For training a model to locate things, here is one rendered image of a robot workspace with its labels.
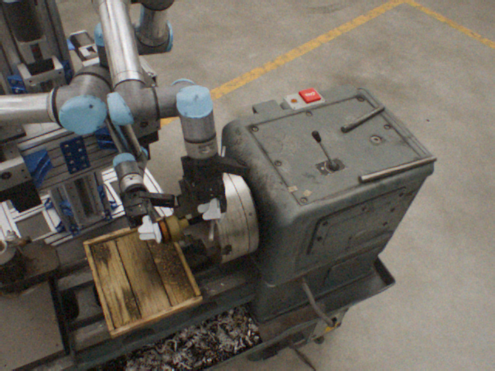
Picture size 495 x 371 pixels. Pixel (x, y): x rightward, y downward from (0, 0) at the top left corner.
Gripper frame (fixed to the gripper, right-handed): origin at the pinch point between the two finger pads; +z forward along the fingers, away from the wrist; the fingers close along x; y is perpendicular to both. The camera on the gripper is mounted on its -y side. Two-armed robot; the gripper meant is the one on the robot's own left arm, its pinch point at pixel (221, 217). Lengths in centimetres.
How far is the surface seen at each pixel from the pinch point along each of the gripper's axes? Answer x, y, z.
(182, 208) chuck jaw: -23.3, 4.3, 9.9
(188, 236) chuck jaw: -16.9, 5.8, 15.8
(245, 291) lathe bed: -19, -11, 51
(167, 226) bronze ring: -21.3, 10.5, 12.9
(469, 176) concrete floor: -86, -214, 112
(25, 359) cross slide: -11, 59, 31
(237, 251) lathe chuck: -8.1, -6.2, 21.2
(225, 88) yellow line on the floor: -227, -94, 60
